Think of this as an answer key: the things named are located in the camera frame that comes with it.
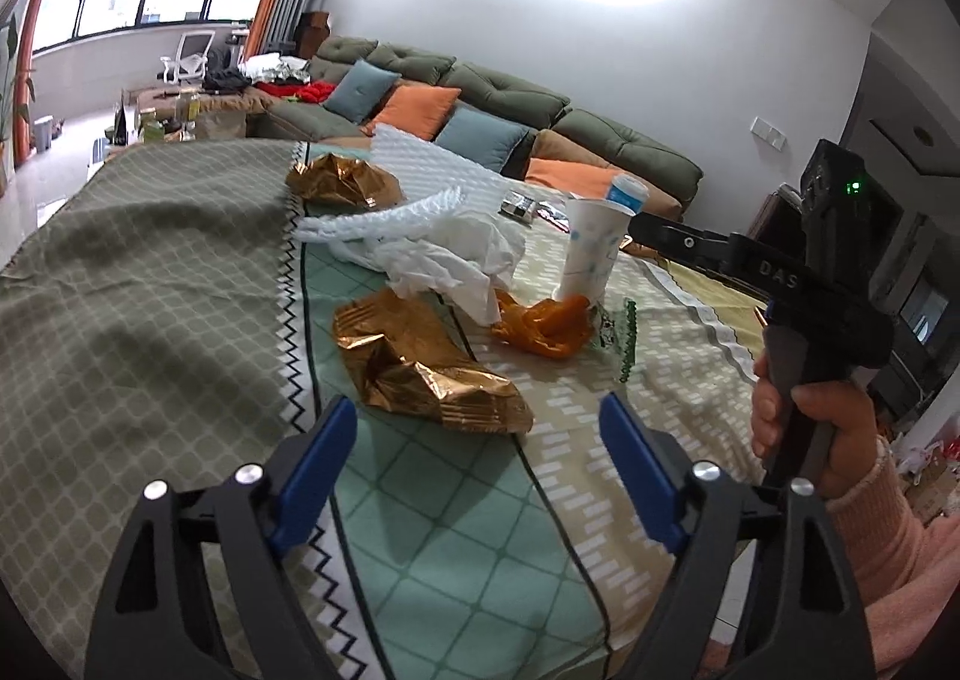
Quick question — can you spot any orange cushion far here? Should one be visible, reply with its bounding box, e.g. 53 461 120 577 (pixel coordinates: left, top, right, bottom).
363 86 460 141

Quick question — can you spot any left orange curtain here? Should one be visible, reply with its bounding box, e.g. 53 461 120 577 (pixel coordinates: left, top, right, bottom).
16 0 43 167

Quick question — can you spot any teal cushion far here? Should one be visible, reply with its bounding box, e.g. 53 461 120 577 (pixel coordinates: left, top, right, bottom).
324 59 400 123

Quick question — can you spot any white foam wrap sheet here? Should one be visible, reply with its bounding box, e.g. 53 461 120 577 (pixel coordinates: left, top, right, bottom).
293 126 526 253

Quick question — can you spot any teal cushion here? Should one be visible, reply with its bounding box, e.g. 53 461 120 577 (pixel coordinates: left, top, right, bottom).
434 105 529 173
324 59 400 123

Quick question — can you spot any cluttered coffee table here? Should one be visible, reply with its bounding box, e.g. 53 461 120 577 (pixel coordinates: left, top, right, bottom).
91 87 252 164

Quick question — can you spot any white plastic bag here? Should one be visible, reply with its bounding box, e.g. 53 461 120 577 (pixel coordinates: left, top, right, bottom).
329 212 526 326

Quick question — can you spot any pink sleeve right forearm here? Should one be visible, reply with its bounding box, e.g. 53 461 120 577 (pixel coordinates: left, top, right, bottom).
827 441 958 678

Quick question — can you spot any teal cushion near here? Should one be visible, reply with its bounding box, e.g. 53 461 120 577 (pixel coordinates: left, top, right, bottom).
434 105 529 173

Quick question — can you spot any white wall switch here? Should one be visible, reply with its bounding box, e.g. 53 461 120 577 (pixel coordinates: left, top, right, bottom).
750 116 786 152

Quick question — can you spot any orange cushion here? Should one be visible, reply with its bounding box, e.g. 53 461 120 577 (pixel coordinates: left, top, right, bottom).
363 86 460 141
524 159 620 199

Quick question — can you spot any person's right hand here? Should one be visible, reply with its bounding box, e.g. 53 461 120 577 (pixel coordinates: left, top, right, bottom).
748 351 881 502

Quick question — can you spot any pile of clothes on sofa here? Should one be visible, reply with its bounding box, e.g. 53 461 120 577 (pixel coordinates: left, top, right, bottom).
200 53 335 105

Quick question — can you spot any green printed plastic wrapper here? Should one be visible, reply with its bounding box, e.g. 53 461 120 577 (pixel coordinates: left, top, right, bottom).
594 297 638 384

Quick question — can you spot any small white trash can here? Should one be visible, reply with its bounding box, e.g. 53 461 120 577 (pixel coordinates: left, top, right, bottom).
32 115 55 154

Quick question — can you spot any white office chair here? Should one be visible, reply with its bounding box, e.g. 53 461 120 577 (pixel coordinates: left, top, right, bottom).
158 31 215 86

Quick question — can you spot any white patterned paper cup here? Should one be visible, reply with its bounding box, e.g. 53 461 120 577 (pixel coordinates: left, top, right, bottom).
553 199 635 305

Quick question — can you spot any orange cushion near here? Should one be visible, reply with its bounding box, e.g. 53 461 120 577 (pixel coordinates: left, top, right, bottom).
524 159 620 199

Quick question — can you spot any green and brown sectional sofa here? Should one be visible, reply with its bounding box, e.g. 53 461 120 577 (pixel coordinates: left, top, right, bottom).
249 37 703 214

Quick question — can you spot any red white snack packet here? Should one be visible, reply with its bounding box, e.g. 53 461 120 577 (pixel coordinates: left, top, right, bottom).
535 203 571 233

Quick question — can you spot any orange peel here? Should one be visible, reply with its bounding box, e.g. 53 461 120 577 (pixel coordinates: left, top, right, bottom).
490 290 594 360

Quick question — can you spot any gold foil wrapper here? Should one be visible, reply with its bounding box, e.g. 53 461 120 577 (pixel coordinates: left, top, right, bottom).
332 288 534 435
286 152 405 212

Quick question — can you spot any blue white canister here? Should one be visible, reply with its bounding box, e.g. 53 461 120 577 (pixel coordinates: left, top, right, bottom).
605 173 649 214

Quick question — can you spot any small silver snack packet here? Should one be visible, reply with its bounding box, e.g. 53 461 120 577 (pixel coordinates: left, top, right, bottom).
500 192 539 224

